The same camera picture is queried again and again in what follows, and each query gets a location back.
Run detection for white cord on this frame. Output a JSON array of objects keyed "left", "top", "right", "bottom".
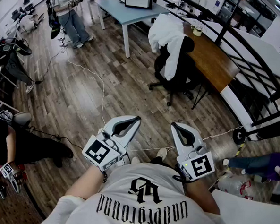
[{"left": 127, "top": 119, "right": 245, "bottom": 159}]

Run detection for person's black trousers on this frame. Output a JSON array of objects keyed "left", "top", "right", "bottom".
[{"left": 149, "top": 156, "right": 176, "bottom": 169}]

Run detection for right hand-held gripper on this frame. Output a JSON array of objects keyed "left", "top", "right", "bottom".
[{"left": 167, "top": 121, "right": 218, "bottom": 184}]

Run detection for white floor cable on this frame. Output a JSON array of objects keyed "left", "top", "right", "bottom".
[{"left": 55, "top": 42, "right": 112, "bottom": 127}]

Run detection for black office chair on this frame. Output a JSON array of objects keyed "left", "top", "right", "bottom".
[{"left": 146, "top": 33, "right": 205, "bottom": 109}]

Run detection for large clear water bottle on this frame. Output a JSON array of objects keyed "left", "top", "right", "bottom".
[{"left": 216, "top": 172, "right": 255, "bottom": 200}]

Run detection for person's right forearm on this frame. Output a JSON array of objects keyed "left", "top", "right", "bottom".
[{"left": 183, "top": 179, "right": 223, "bottom": 215}]

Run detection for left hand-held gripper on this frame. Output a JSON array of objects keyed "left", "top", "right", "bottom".
[{"left": 81, "top": 112, "right": 142, "bottom": 175}]

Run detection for black wheel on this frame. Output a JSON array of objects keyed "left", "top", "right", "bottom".
[{"left": 232, "top": 129, "right": 248, "bottom": 146}]

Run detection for black floor cable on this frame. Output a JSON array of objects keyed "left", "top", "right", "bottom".
[{"left": 28, "top": 125, "right": 85, "bottom": 151}]

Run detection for person's left forearm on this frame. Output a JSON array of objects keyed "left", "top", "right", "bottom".
[{"left": 63, "top": 164, "right": 109, "bottom": 200}]

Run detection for white clothing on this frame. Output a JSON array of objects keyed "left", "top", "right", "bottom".
[{"left": 145, "top": 12, "right": 190, "bottom": 82}]

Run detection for black metal railing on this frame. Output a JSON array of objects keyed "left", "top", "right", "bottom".
[{"left": 149, "top": 0, "right": 280, "bottom": 142}]

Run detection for light blue table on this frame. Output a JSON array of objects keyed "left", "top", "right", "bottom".
[{"left": 84, "top": 0, "right": 171, "bottom": 61}]

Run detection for small potted plant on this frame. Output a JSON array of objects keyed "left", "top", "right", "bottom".
[{"left": 190, "top": 22, "right": 204, "bottom": 38}]

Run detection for person's white printed t-shirt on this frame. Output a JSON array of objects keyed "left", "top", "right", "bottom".
[{"left": 39, "top": 156, "right": 243, "bottom": 224}]

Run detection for yellow black striped tape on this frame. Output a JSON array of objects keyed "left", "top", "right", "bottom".
[{"left": 231, "top": 142, "right": 246, "bottom": 161}]

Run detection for white table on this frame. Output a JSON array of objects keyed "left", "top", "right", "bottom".
[{"left": 209, "top": 189, "right": 280, "bottom": 224}]

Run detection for brown wooden desk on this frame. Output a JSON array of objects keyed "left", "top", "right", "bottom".
[{"left": 177, "top": 21, "right": 243, "bottom": 113}]

